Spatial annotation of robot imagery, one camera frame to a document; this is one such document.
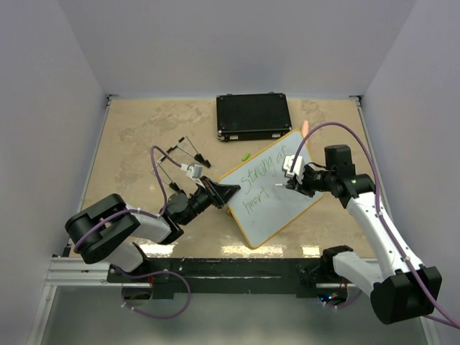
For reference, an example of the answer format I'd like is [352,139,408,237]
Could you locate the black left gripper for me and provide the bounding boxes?
[181,176,240,226]

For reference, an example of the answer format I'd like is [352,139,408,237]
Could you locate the yellow framed whiteboard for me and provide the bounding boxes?
[218,129,323,249]

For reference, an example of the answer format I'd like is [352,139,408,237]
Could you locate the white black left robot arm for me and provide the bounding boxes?
[65,176,241,282]

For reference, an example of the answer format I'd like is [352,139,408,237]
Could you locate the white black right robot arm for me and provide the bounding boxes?
[282,144,442,324]

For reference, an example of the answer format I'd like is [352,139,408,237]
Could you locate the pink small object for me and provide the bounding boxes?
[301,120,310,137]

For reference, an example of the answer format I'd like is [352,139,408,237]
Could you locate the black hard case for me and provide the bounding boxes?
[216,92,293,142]

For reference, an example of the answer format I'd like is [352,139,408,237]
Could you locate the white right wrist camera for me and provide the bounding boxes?
[282,155,305,183]

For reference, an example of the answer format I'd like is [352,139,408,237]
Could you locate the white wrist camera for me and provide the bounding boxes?
[186,163,204,180]
[282,155,305,183]

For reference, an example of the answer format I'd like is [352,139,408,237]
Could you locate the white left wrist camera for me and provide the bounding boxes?
[186,163,204,180]

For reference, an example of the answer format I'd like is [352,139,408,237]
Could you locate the metal wire easel stand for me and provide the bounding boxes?
[150,136,211,192]

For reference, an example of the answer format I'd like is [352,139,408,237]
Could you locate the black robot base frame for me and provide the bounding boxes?
[107,258,355,304]

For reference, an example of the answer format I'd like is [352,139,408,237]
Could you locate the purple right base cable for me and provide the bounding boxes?
[321,287,364,310]

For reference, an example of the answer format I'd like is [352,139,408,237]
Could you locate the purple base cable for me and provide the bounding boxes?
[118,269,191,319]
[321,287,364,310]

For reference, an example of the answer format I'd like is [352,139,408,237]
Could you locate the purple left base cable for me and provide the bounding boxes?
[118,269,191,319]

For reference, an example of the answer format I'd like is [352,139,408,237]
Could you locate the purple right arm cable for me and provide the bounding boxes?
[293,121,460,330]

